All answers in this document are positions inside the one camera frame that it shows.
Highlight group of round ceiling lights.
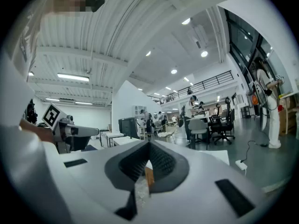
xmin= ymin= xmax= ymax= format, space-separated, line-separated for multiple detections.
xmin=145 ymin=17 xmax=209 ymax=76

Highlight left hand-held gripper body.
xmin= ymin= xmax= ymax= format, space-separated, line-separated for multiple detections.
xmin=42 ymin=103 xmax=74 ymax=155

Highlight black office chair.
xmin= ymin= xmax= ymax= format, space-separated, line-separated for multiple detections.
xmin=210 ymin=103 xmax=222 ymax=135
xmin=214 ymin=96 xmax=236 ymax=146

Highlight grey shell chair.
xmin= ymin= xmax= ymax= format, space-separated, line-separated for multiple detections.
xmin=186 ymin=118 xmax=210 ymax=150

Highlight black framed glass doors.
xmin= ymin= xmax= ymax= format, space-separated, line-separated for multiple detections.
xmin=223 ymin=8 xmax=285 ymax=119

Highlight cardboard box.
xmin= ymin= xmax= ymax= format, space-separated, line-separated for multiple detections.
xmin=278 ymin=94 xmax=299 ymax=136

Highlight gold wire chair patterned cushion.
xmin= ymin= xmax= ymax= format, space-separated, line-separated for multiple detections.
xmin=154 ymin=125 xmax=178 ymax=145

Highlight white power strip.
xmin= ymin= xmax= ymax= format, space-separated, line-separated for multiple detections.
xmin=235 ymin=159 xmax=248 ymax=172

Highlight large black appliance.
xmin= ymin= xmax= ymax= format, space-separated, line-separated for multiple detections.
xmin=118 ymin=117 xmax=141 ymax=140

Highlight fluorescent tube light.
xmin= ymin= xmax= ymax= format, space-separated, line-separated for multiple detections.
xmin=57 ymin=72 xmax=90 ymax=82

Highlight ceiling air conditioner unit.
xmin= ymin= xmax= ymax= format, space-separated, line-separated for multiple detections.
xmin=186 ymin=24 xmax=209 ymax=50

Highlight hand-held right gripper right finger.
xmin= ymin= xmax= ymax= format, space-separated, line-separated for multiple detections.
xmin=149 ymin=140 xmax=281 ymax=224

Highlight black power cable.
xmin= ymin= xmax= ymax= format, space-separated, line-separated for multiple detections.
xmin=240 ymin=140 xmax=269 ymax=163

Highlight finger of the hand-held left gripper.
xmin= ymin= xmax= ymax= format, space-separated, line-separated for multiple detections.
xmin=69 ymin=126 xmax=100 ymax=152

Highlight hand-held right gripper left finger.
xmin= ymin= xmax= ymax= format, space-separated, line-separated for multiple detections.
xmin=58 ymin=140 xmax=150 ymax=224

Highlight black balcony railing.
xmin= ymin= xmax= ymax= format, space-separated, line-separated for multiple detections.
xmin=151 ymin=70 xmax=235 ymax=105

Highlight white table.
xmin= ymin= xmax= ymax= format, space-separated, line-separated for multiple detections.
xmin=185 ymin=114 xmax=224 ymax=126

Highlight person's left forearm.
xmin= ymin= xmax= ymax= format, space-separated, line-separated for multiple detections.
xmin=19 ymin=119 xmax=56 ymax=146

